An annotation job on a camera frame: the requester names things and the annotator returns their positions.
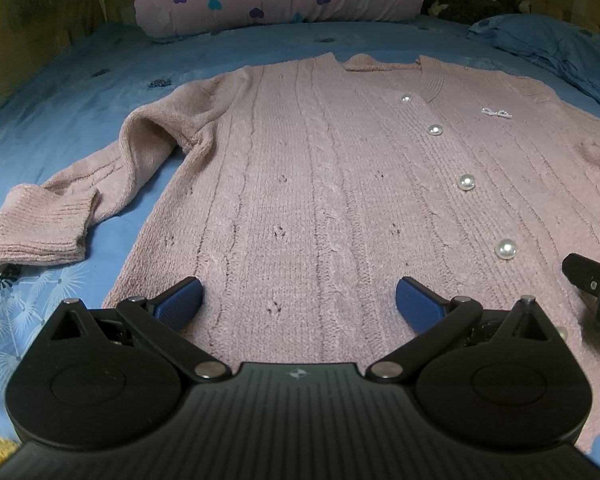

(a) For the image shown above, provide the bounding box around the blue dandelion bed sheet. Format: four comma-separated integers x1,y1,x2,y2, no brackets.
0,18,600,439

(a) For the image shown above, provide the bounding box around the pink knit cardigan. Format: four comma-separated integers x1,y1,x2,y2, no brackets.
0,54,600,446

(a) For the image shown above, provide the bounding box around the blue pillow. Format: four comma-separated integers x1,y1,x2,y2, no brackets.
468,14,600,104

